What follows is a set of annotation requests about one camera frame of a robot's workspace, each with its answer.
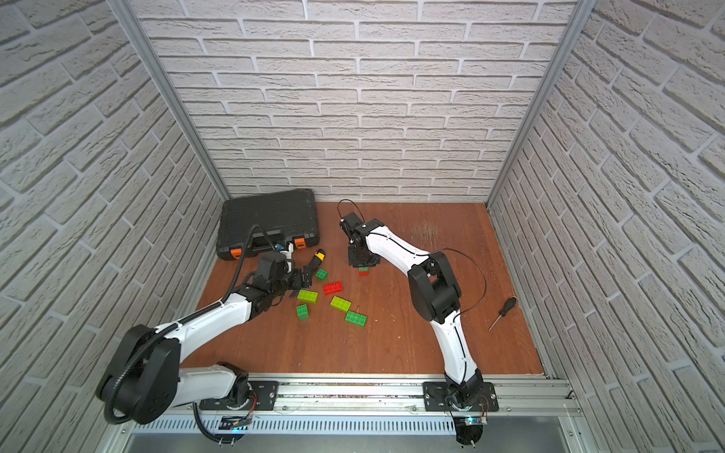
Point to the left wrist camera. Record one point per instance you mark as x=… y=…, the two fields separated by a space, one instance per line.
x=286 y=248

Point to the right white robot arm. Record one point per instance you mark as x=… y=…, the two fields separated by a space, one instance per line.
x=435 y=294

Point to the black handled screwdriver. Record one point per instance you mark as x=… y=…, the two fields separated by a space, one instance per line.
x=506 y=308

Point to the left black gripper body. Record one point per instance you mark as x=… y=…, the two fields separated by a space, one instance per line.
x=297 y=275

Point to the red 2x4 lego brick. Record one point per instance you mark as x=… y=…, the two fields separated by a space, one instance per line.
x=333 y=288

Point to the black plastic tool case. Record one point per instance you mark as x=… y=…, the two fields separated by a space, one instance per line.
x=255 y=223

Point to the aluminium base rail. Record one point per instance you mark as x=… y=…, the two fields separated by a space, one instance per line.
x=392 y=404

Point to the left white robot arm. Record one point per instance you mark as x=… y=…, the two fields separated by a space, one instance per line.
x=145 y=377

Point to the lime 2x4 lego brick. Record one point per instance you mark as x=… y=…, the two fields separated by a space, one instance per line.
x=308 y=297

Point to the green 2x4 lego brick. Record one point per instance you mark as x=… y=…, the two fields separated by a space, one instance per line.
x=356 y=319

